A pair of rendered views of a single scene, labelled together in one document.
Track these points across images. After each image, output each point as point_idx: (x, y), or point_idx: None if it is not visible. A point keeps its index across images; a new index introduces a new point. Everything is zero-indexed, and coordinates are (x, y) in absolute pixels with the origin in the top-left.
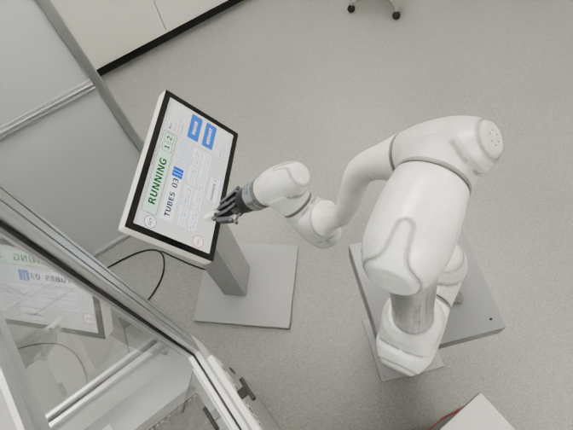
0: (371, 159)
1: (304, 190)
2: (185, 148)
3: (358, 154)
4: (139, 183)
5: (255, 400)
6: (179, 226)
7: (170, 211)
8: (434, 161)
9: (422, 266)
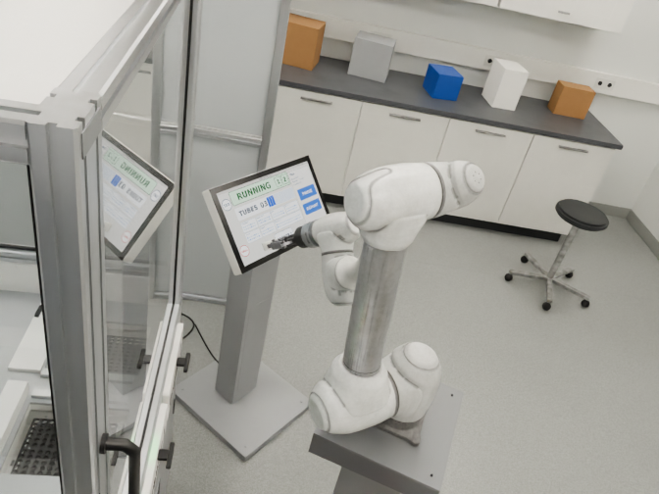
0: None
1: (349, 237)
2: (289, 195)
3: None
4: (241, 179)
5: None
6: (241, 228)
7: (245, 215)
8: (430, 165)
9: (379, 193)
